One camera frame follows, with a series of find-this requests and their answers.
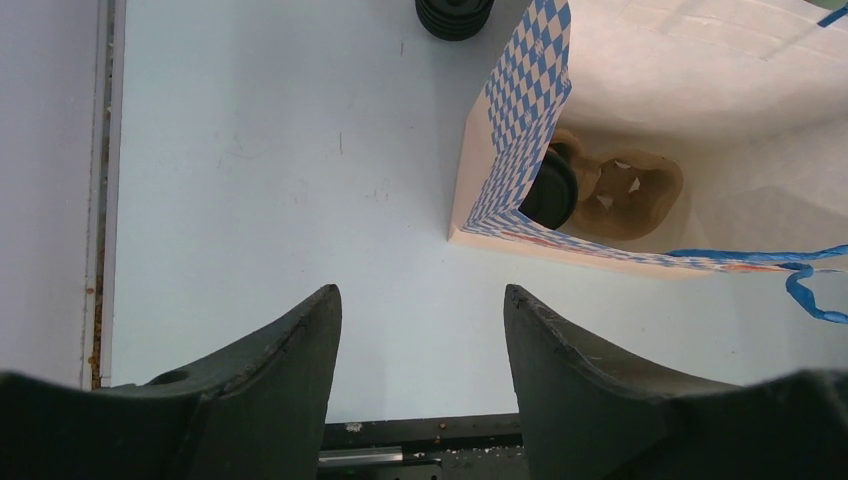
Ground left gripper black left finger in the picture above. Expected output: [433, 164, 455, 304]
[1, 285, 342, 479]

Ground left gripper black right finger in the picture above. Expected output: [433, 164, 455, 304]
[503, 284, 847, 479]

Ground separated brown pulp cup carrier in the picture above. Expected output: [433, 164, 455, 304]
[548, 128, 684, 241]

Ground black cup lid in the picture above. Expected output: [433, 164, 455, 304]
[519, 149, 578, 230]

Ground paper takeout bag blue handles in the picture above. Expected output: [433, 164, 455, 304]
[448, 1, 847, 324]

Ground stack of black cup lids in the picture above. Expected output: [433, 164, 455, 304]
[415, 0, 494, 42]

